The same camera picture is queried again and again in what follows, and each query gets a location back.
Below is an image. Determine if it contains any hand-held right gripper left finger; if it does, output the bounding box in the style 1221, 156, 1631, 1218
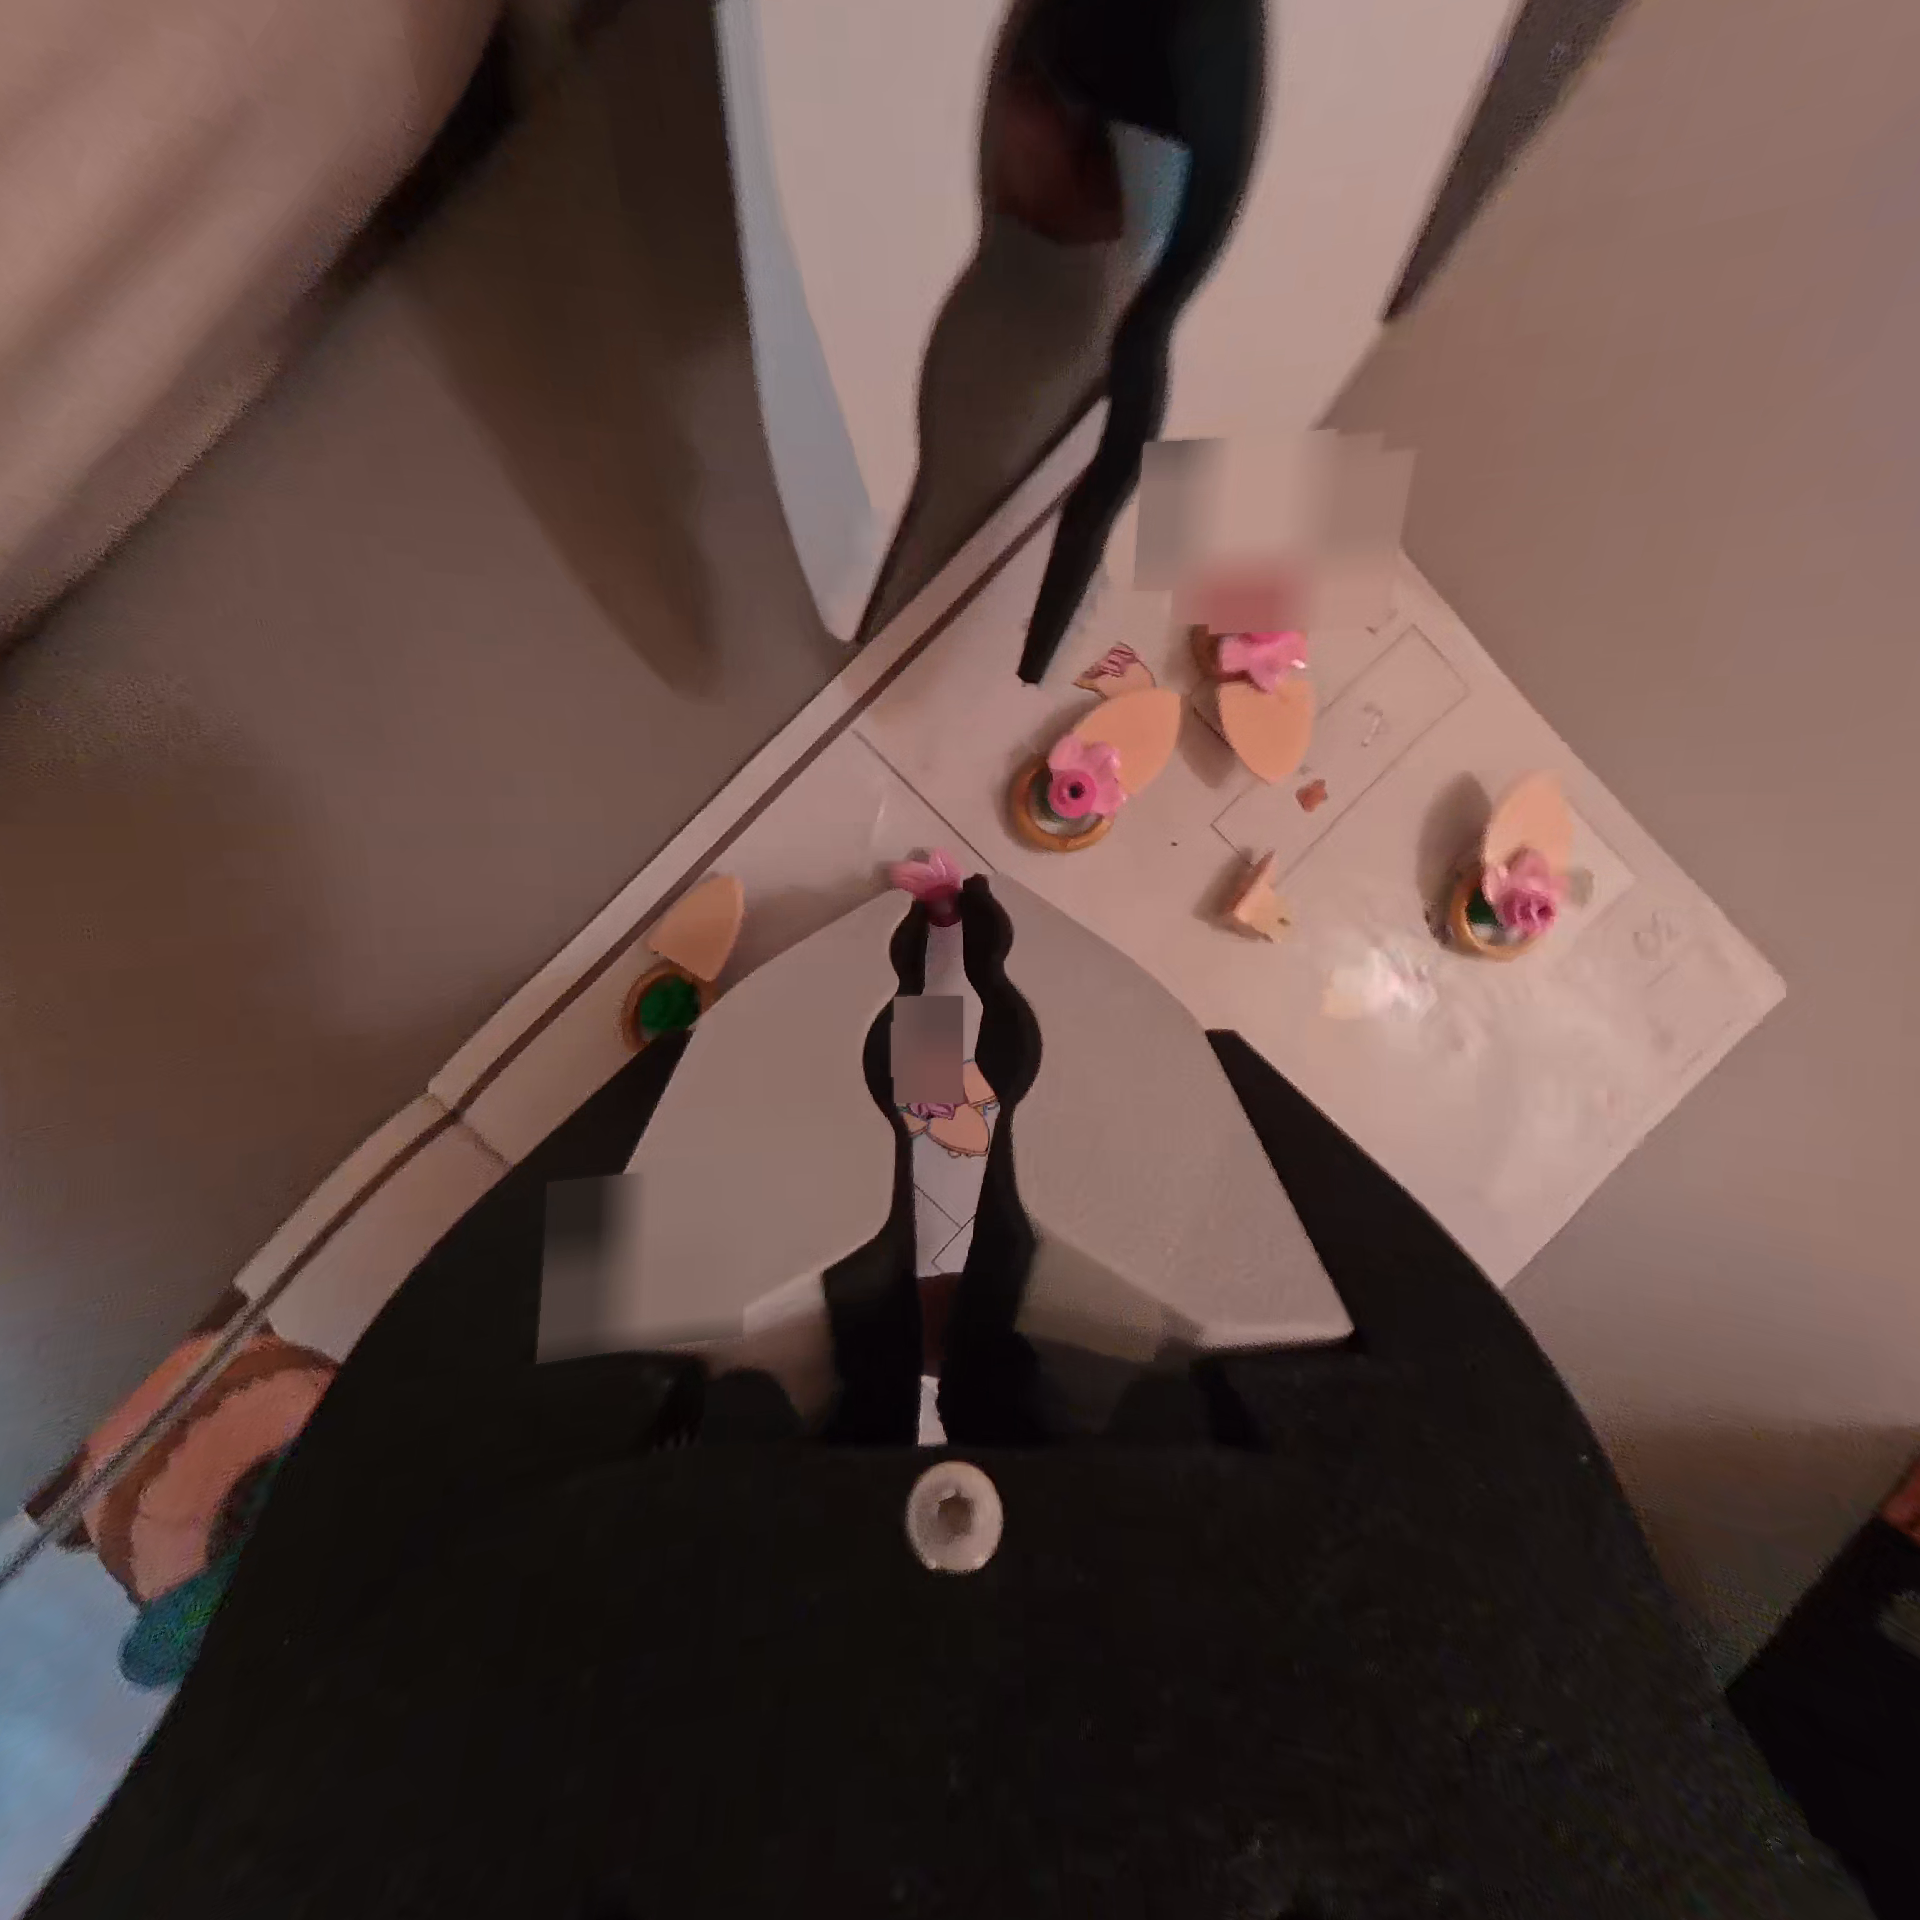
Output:
618, 893, 926, 1354

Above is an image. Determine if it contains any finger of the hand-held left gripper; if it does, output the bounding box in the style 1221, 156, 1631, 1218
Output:
717, 0, 1007, 647
1020, 0, 1517, 687

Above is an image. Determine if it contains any white instruction booklet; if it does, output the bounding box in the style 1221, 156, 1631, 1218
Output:
0, 432, 1789, 1920

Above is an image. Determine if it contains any tan petal with pink flower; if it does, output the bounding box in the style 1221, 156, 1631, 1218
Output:
1445, 769, 1595, 963
1189, 623, 1320, 785
1007, 681, 1186, 859

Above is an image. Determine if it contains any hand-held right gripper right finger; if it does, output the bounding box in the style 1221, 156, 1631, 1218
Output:
943, 873, 1358, 1365

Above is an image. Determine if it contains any grey desk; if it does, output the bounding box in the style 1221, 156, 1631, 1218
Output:
0, 0, 1920, 1920

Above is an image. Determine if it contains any person's beige clothing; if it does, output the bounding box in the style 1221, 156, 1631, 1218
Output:
0, 0, 506, 647

